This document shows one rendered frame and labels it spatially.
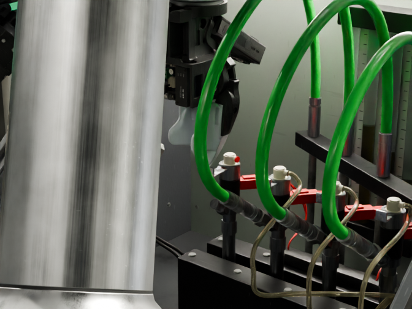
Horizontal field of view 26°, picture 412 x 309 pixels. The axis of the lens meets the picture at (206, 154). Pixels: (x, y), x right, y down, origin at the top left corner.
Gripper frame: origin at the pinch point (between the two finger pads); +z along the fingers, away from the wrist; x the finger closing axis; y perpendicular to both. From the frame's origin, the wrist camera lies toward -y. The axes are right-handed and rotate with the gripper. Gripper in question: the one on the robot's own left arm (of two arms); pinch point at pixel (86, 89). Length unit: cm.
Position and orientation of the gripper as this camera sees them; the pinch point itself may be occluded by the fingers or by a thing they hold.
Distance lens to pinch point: 113.4
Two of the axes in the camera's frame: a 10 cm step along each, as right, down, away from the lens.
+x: 2.5, 1.1, -9.6
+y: -6.6, 7.4, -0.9
